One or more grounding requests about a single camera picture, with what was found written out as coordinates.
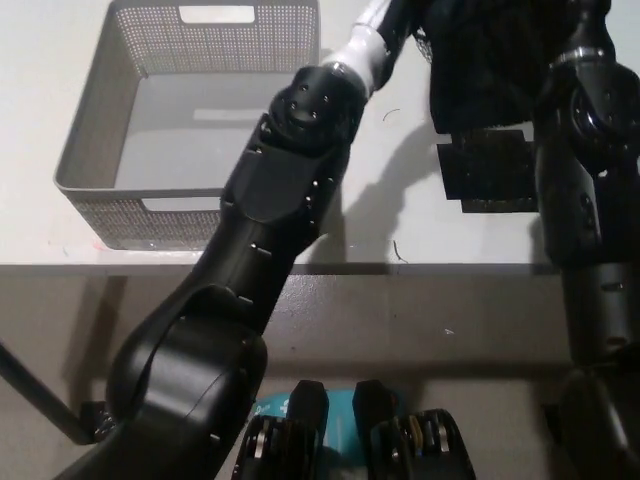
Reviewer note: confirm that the robot right black white hand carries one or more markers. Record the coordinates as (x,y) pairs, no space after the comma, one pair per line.
(590,25)

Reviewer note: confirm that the robot left white black hand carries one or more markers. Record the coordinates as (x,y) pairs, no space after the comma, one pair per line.
(362,50)

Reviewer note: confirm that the dark green lunch bag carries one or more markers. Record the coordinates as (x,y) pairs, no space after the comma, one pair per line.
(475,65)

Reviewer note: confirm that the thin curved dark strand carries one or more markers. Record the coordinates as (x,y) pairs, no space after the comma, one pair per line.
(391,114)
(398,252)

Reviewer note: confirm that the black tape patch on table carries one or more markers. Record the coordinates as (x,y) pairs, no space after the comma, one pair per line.
(485,170)

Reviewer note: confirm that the grey perforated plastic basket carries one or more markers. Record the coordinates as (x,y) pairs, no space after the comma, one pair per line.
(125,150)

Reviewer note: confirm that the clear tape strip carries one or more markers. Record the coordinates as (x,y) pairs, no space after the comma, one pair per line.
(170,257)

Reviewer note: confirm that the robot left black body block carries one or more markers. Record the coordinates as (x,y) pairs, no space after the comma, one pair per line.
(295,440)

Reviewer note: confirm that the black metal table leg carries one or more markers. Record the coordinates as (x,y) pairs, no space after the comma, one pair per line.
(45,400)

